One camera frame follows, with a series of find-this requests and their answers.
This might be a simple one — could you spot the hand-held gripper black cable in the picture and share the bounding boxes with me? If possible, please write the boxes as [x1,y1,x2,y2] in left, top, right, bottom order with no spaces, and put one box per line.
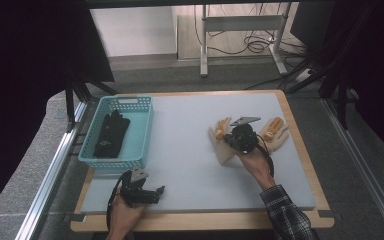
[105,170,133,232]
[255,134,275,178]

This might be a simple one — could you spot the grey foam mat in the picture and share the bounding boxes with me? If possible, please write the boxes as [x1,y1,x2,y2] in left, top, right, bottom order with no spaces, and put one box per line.
[80,93,316,215]

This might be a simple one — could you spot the black tripod stand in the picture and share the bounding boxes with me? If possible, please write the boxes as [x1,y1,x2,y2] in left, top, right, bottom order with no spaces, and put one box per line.
[64,64,118,132]
[284,3,361,131]

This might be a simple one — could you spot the dark curtain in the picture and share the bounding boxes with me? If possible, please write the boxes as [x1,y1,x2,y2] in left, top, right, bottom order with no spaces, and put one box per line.
[326,0,384,158]
[0,0,115,221]

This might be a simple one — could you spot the white metal desk frame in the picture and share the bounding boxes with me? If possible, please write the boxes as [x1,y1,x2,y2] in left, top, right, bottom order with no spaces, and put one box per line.
[199,3,290,78]

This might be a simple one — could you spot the aluminium rail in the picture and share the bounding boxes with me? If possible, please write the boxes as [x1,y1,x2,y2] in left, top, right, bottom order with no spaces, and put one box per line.
[320,97,384,240]
[14,100,88,240]

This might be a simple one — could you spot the left hand-held gripper black cable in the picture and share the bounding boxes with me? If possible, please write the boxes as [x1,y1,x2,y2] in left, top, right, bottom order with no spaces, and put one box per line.
[105,170,133,232]

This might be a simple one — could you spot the beige knit glove orange fingers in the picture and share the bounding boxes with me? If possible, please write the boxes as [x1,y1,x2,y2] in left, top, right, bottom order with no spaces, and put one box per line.
[258,116,290,155]
[208,117,240,166]

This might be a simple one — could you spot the tangle of black floor cables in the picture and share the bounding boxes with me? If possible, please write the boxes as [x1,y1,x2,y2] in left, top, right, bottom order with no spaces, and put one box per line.
[193,3,309,58]

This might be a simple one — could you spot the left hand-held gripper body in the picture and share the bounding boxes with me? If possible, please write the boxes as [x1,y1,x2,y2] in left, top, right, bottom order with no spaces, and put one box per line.
[119,167,159,208]

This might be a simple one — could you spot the right hand-held gripper black cable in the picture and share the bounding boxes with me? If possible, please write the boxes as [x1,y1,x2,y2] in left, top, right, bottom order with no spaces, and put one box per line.
[255,134,275,178]

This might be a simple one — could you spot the person's left hand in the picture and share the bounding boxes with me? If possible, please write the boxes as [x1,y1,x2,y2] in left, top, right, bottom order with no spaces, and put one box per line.
[107,194,147,236]

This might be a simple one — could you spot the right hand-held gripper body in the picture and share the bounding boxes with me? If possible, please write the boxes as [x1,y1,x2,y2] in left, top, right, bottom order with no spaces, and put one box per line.
[225,116,262,155]

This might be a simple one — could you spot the teal plastic basket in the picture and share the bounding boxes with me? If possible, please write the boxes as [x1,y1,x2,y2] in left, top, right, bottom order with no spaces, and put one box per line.
[78,95,154,169]

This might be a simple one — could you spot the person's right hand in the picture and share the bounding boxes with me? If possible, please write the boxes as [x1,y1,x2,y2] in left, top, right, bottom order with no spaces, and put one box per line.
[237,145,277,192]

